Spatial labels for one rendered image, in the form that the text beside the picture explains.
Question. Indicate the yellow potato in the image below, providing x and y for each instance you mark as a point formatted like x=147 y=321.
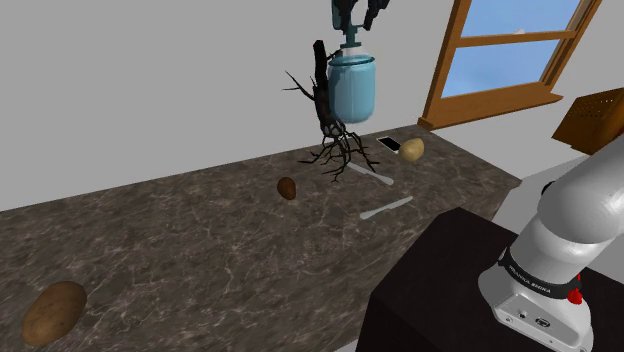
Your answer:
x=412 y=150

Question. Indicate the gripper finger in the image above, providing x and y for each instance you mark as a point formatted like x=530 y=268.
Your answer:
x=350 y=4
x=374 y=12

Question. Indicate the black bare branch with roots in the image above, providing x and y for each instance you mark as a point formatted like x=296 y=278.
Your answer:
x=322 y=92

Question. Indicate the black smartphone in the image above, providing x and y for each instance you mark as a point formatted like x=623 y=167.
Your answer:
x=389 y=144

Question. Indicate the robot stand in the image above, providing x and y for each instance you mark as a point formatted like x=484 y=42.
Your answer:
x=429 y=287

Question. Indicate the large brown potato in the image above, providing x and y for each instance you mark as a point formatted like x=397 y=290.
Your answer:
x=52 y=314

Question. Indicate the small dark brown potato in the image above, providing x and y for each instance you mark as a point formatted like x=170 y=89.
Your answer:
x=286 y=188

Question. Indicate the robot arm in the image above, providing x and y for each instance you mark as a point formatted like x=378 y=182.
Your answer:
x=565 y=229

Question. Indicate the brown wooden box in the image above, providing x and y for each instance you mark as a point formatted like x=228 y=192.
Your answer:
x=592 y=122

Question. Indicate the silver table knife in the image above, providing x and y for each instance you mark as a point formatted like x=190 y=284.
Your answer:
x=385 y=208
x=373 y=174

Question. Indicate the wooden framed window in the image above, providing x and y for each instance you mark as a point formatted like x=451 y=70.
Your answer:
x=492 y=100

